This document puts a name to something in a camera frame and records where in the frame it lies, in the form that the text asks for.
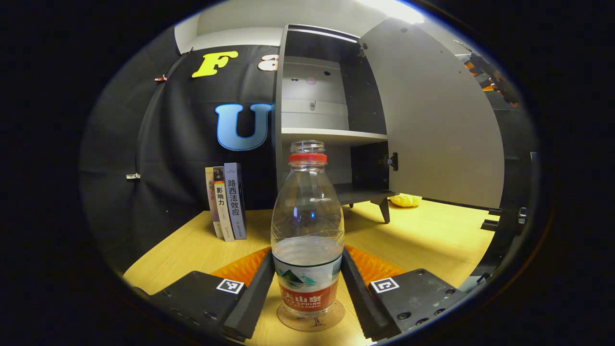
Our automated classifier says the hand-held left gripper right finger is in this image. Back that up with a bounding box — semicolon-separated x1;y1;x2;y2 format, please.
340;244;469;341

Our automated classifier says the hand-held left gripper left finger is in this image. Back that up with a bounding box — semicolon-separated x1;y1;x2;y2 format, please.
132;247;275;342

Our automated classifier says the round cork coaster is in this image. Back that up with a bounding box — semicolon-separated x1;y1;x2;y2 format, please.
277;299;346;332

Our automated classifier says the clear plastic bottle red label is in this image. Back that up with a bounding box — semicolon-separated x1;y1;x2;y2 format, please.
271;140;345;318

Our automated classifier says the beige cabinet door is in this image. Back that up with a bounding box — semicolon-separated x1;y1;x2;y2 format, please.
358;18;505;210

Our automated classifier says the white book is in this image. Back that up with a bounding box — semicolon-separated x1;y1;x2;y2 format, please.
213;166;236;242

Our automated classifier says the grey-blue book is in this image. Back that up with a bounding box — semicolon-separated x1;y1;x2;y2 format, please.
224;162;248;240

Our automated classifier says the yellow lumpy object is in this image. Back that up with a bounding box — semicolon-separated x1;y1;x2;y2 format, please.
389;193;423;208

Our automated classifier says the long ceiling light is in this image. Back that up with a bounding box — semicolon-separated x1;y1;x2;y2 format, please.
358;0;426;25

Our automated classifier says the black backdrop cloth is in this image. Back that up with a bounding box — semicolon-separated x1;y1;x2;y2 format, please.
79;26;534;289

